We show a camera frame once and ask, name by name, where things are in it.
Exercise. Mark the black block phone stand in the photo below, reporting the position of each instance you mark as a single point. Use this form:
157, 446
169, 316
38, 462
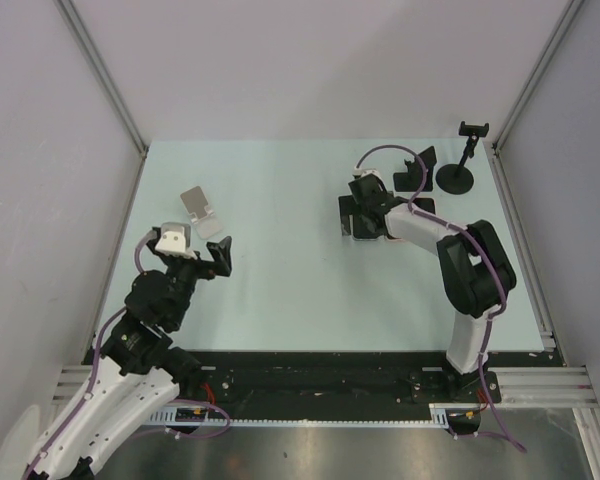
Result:
410, 179

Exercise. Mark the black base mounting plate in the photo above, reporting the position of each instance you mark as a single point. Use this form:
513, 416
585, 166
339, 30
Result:
356, 387

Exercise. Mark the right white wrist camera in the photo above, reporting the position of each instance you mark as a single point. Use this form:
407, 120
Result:
359, 173

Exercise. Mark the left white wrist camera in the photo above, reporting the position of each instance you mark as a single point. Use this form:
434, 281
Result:
174, 239

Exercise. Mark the black round-base phone stand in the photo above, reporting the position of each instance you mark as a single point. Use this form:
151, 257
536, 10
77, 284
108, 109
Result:
457, 179

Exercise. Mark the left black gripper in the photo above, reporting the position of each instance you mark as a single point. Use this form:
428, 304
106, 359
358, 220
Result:
221, 255

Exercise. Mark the black phone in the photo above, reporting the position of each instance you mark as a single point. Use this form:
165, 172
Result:
352, 222

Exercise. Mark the clear acrylic phone stand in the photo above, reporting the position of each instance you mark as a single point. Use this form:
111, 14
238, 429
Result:
201, 213

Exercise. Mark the pink case phone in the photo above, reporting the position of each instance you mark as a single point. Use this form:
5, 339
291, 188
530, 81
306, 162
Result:
426, 204

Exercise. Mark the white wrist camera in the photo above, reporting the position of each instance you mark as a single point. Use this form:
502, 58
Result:
359, 173
174, 239

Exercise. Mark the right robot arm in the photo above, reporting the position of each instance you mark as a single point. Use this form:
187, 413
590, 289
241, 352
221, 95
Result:
476, 272

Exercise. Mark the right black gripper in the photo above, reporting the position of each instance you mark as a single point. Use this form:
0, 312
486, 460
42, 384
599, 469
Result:
390, 194

